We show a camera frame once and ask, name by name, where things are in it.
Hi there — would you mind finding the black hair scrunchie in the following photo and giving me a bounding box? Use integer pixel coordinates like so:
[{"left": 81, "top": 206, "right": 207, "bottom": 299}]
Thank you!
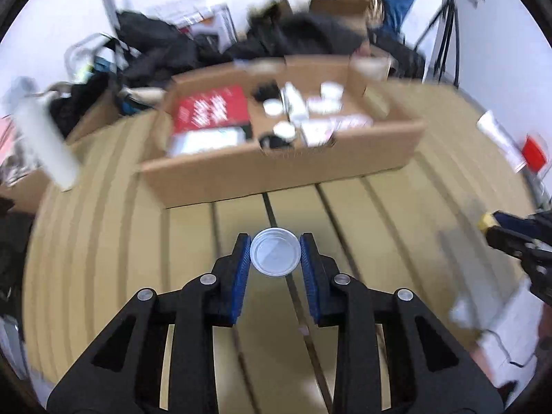
[{"left": 252, "top": 80, "right": 281, "bottom": 103}]

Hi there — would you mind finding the white round jar lid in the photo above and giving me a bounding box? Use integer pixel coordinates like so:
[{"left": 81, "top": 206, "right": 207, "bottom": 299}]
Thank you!
[{"left": 320, "top": 81, "right": 344, "bottom": 101}]

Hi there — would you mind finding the red plastic cup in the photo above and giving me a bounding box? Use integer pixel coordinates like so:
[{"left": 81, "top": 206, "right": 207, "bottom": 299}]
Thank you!
[{"left": 521, "top": 134, "right": 548, "bottom": 173}]

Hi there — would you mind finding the white paper packet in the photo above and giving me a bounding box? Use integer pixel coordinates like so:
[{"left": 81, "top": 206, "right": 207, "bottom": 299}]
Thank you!
[{"left": 476, "top": 110, "right": 527, "bottom": 173}]

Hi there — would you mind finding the cardboard tray box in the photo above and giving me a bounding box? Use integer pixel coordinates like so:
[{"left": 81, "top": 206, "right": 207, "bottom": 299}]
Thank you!
[{"left": 139, "top": 55, "right": 426, "bottom": 208}]

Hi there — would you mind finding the large cardboard box left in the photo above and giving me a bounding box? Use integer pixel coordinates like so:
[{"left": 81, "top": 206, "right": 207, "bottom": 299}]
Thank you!
[{"left": 1, "top": 91, "right": 120, "bottom": 213}]

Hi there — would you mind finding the white tube bottle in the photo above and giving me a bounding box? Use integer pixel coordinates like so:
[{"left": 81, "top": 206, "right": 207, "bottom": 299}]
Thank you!
[{"left": 282, "top": 81, "right": 309, "bottom": 125}]

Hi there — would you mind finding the blue cushion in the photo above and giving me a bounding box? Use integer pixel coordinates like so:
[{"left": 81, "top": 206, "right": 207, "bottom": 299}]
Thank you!
[{"left": 382, "top": 0, "right": 415, "bottom": 37}]

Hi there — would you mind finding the white tall bottle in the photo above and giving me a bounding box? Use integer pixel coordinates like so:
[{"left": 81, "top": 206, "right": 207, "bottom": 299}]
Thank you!
[{"left": 5, "top": 77, "right": 80, "bottom": 191}]

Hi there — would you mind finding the red book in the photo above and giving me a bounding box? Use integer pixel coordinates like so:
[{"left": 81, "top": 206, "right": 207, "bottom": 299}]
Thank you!
[{"left": 173, "top": 85, "right": 251, "bottom": 135}]

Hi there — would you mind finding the black clothes pile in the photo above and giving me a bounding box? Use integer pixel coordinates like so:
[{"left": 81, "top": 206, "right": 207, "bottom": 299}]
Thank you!
[{"left": 111, "top": 6, "right": 373, "bottom": 87}]

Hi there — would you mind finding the camera tripod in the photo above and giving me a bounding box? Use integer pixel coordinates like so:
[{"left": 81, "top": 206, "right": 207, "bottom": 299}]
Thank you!
[{"left": 414, "top": 0, "right": 485, "bottom": 89}]

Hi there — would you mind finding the black hair band ring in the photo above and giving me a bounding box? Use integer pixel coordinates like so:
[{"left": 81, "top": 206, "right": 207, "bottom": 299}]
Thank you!
[{"left": 258, "top": 134, "right": 290, "bottom": 150}]

